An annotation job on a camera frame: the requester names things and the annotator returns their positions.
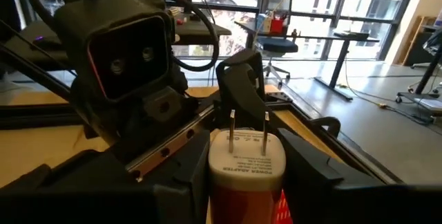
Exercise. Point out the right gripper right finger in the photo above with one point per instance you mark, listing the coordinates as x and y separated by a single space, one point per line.
345 203

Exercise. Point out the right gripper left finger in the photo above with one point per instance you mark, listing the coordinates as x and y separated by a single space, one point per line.
103 206

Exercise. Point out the red plastic mesh basket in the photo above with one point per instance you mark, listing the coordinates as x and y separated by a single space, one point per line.
284 212

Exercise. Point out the red plug charger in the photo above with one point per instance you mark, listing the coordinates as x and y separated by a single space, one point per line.
241 168

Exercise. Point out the blue seat office chair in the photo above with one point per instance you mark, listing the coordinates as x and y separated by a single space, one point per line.
278 46

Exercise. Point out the blue box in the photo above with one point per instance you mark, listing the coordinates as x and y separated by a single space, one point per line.
263 23

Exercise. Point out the red pen cup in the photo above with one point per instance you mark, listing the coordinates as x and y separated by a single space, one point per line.
276 26

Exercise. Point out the black standing desk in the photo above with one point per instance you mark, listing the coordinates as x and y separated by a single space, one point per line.
340 65

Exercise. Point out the black rolling stand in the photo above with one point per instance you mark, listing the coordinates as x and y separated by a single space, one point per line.
426 75

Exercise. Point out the large window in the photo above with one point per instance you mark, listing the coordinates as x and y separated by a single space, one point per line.
373 2

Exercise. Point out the wooden framed panel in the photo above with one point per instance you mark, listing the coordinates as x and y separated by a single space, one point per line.
414 44

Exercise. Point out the black frame clamp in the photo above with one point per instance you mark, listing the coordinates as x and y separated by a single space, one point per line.
329 122

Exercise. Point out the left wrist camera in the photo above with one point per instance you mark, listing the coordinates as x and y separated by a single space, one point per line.
127 54

